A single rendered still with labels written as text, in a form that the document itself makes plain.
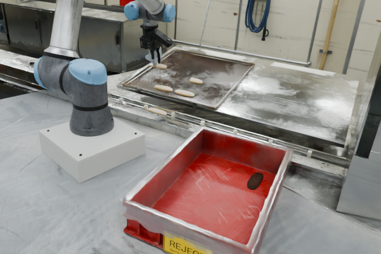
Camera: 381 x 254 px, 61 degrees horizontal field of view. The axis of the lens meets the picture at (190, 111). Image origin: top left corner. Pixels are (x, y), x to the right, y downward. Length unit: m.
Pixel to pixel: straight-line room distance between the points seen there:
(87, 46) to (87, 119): 3.46
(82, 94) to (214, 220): 0.56
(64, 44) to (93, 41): 3.27
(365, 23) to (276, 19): 1.18
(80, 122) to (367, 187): 0.88
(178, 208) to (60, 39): 0.67
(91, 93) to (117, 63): 3.18
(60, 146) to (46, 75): 0.25
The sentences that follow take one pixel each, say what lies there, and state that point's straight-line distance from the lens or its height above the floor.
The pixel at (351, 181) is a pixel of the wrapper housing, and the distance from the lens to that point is 0.99.
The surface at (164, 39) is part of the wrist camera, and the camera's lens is 1.60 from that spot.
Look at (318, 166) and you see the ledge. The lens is 1.15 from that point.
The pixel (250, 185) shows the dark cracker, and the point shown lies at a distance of 1.04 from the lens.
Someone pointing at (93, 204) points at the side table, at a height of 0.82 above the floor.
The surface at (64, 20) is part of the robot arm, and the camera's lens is 1.19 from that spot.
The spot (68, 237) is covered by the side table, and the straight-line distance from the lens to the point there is 0.89.
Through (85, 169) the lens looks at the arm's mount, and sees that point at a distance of 1.04.
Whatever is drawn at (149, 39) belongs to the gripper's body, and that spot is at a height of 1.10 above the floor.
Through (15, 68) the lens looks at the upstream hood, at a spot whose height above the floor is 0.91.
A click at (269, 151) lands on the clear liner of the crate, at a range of 1.09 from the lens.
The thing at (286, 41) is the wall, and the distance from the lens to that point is 4.95.
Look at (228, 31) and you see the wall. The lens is 5.20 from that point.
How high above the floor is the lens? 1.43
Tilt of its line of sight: 24 degrees down
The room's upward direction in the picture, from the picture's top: 4 degrees clockwise
